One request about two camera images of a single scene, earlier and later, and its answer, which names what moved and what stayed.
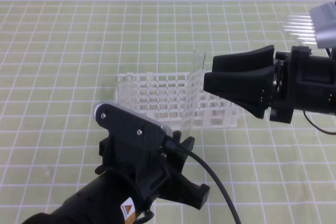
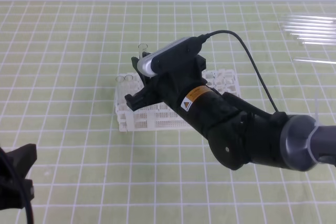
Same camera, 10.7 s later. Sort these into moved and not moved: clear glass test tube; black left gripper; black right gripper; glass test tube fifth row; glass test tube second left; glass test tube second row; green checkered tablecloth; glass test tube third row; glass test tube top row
Moved: black right gripper; black left gripper; clear glass test tube
Not moved: glass test tube fifth row; green checkered tablecloth; glass test tube third row; glass test tube second left; glass test tube second row; glass test tube top row
